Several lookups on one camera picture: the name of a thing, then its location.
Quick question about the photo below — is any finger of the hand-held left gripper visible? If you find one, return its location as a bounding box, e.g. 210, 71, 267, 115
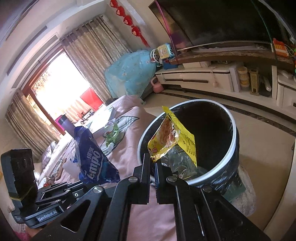
35, 188, 93, 208
49, 181, 87, 193

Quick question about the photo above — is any stack of yellow jars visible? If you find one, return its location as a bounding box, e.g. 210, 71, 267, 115
238, 66, 250, 88

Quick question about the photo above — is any pink kettlebell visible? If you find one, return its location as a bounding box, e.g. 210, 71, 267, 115
150, 76, 164, 93

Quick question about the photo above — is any pink printed blanket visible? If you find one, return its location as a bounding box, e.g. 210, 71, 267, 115
35, 95, 178, 241

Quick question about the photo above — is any blue tissue packet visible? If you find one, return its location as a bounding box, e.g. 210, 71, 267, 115
73, 126, 121, 185

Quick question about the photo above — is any beige patterned curtain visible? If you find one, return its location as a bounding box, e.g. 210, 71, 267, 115
5, 90, 59, 161
61, 15, 133, 103

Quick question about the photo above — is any flat white box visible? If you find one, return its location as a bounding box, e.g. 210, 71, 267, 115
181, 61, 212, 69

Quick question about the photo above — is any white table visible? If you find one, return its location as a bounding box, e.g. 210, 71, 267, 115
262, 137, 296, 241

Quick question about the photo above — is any white television cabinet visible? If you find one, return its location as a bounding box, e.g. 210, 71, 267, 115
154, 50, 296, 114

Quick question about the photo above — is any light blue floral cover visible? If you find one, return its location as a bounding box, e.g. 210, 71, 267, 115
104, 49, 157, 103

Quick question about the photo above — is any black bin with white rim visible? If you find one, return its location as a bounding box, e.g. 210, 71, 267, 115
137, 99, 240, 197

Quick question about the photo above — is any golden metal grater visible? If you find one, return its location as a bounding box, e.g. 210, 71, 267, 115
248, 70, 260, 96

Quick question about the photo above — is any pink hoop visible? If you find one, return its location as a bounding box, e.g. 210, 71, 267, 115
155, 0, 179, 63

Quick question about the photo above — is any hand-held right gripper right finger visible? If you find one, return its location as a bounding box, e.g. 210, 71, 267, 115
154, 162, 271, 241

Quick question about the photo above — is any black television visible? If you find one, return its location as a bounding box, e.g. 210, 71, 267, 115
148, 0, 296, 50

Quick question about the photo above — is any red cloth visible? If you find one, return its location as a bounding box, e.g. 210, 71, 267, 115
80, 88, 103, 110

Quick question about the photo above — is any yellow snack packet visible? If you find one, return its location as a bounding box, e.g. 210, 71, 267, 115
147, 106, 198, 180

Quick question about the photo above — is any green hoop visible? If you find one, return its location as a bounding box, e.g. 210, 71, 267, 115
250, 0, 279, 66

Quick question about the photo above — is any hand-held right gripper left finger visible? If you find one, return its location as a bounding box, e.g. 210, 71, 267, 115
30, 153, 152, 241

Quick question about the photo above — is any yellow blue toy keypad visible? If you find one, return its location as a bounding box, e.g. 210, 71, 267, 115
157, 43, 173, 60

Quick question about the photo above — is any blue toy box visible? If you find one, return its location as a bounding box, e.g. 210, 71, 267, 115
163, 59, 179, 70

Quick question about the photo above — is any white round plastic basket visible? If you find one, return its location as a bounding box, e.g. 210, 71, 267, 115
150, 49, 162, 64

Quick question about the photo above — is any purple flask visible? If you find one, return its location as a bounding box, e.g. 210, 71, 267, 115
58, 115, 77, 138

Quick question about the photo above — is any green white crumpled wrapper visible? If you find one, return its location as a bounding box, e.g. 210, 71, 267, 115
102, 120, 122, 149

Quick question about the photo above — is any red hanging lantern decoration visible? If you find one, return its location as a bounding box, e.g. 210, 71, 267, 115
110, 0, 150, 47

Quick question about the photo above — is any wooden framed window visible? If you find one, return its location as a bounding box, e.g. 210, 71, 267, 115
22, 45, 110, 138

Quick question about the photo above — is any flat pale box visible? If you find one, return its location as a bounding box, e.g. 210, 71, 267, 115
88, 105, 116, 134

